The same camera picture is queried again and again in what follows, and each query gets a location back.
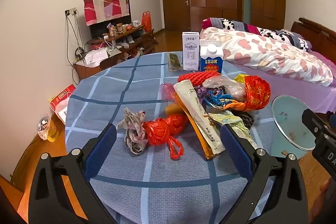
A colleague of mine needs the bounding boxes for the wooden headboard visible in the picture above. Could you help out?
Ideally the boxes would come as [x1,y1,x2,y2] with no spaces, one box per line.
[291,17,336,68]

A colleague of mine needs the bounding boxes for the cow print patchwork blanket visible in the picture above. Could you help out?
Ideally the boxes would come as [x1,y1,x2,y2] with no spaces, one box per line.
[201,17,313,52]

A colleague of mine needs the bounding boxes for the clear plastic bag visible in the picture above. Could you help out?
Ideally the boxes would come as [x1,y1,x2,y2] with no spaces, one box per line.
[203,75,246,102]

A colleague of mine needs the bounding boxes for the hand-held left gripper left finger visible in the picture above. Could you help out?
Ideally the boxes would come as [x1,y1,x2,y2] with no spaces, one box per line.
[28,124,117,224]

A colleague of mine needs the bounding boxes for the beige long sachet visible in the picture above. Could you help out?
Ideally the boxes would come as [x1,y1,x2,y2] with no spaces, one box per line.
[173,81,226,156]

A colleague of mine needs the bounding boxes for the hanging cables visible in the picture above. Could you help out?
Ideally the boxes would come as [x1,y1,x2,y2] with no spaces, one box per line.
[66,13,85,85]

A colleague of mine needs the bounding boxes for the black television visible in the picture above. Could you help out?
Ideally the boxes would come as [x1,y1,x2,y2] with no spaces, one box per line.
[89,0,133,39]

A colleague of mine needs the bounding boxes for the wooden television cabinet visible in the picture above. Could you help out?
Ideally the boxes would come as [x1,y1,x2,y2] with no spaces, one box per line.
[73,25,159,83]

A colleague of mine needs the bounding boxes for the light blue cartoon bucket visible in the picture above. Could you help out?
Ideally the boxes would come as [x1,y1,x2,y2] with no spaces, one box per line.
[271,95,319,151]

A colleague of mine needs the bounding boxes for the clear bag of wrappers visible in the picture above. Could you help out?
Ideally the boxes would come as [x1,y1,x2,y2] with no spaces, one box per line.
[37,114,51,139]

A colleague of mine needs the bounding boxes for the yellow printed bag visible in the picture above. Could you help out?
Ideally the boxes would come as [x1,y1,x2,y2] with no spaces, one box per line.
[47,119,66,141]

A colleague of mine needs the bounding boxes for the red gold foil bag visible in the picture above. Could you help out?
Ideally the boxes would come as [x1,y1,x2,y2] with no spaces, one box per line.
[223,75,271,111]

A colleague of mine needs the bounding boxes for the dark snack packet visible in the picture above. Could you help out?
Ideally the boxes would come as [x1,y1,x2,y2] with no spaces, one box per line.
[167,52,183,73]

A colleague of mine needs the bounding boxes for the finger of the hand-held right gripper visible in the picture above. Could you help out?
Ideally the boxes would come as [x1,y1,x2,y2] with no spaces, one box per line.
[301,108,332,142]

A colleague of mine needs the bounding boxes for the brown wicker chair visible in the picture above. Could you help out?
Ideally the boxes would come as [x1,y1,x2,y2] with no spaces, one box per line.
[298,153,331,203]

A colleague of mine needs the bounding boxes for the wooden door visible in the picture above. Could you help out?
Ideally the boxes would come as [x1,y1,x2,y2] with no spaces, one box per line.
[160,0,191,30]

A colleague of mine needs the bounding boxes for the black foam net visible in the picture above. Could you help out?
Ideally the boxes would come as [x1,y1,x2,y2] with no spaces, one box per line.
[238,111,255,130]

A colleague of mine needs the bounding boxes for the blue checked tablecloth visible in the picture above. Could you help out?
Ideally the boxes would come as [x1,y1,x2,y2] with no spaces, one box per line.
[65,51,276,224]

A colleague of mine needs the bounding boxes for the red patchwork cloth cover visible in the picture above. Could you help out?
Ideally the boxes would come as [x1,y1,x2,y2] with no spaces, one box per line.
[83,0,130,26]

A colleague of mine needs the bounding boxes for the red foam net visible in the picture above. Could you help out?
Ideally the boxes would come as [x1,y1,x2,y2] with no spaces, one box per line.
[177,71,221,84]

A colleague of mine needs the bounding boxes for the orange packet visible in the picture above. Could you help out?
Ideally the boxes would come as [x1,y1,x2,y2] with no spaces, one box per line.
[174,93,214,160]

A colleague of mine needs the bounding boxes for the blue white capped carton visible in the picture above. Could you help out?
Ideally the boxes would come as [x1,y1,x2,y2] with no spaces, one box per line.
[199,40,224,75]

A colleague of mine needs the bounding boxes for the heart print quilt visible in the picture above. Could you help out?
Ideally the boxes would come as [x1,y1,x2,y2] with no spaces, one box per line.
[200,27,334,87]

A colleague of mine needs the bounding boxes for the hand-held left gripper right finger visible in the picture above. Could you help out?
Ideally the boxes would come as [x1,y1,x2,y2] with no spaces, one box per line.
[220,124,309,224]

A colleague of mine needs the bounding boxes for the orange red shopping bag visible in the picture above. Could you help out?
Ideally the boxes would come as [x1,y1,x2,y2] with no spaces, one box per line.
[142,11,153,32]

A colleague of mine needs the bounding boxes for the purple foil wrapper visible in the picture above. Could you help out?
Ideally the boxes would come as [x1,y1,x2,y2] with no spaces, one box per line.
[196,85,210,102]

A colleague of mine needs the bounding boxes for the grey printed paper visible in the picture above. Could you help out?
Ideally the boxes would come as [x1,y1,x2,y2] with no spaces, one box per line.
[116,107,149,155]

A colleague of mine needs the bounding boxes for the white purple milk carton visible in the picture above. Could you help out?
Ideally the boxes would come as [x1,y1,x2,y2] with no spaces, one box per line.
[182,31,200,71]

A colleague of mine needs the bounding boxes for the knotted red plastic bag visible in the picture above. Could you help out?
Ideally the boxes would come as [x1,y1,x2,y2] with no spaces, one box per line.
[142,113,189,160]

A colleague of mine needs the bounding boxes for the frosted glass door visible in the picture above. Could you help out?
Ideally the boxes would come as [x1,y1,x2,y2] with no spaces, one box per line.
[243,0,252,22]

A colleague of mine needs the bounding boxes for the blue orange wrapper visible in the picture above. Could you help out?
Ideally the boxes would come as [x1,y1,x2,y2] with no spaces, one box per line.
[206,90,248,111]

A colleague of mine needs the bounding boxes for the pink plastic bag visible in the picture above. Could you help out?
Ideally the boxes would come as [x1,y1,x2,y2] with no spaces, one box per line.
[160,82,177,104]

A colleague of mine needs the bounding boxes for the yellow wrapper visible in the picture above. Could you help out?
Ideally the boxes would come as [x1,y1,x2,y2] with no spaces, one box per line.
[210,111,259,151]

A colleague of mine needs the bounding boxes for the red white cardboard box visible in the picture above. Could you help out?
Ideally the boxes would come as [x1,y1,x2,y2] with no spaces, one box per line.
[49,84,76,125]

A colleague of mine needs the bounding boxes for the cluster of small jars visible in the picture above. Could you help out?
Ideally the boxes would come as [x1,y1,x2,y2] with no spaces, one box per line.
[109,22,132,37]

